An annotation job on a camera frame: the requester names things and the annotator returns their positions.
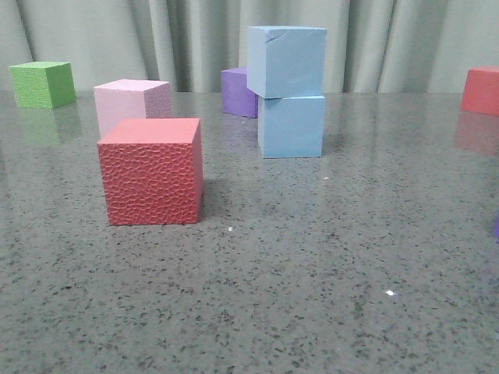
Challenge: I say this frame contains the far red foam cube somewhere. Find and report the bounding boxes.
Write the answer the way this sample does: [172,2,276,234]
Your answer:
[461,66,499,116]

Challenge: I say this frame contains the pink foam cube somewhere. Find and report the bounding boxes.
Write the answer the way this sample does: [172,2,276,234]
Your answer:
[94,79,172,136]

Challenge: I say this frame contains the purple cube at edge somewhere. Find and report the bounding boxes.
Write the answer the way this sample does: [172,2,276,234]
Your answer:
[493,217,499,238]

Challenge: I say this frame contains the purple foam cube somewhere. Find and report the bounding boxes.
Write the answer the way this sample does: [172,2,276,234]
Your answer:
[221,67,258,118]

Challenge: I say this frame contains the large red foam cube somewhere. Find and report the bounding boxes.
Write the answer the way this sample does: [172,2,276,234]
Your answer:
[97,118,203,225]

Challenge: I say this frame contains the green foam cube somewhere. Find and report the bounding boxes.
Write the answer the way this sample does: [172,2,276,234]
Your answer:
[9,62,76,109]

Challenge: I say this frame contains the grey-green curtain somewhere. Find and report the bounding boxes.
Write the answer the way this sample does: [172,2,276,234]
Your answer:
[1,1,498,93]

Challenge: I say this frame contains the light blue foam cube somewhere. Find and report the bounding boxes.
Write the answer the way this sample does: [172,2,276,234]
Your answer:
[257,96,325,158]

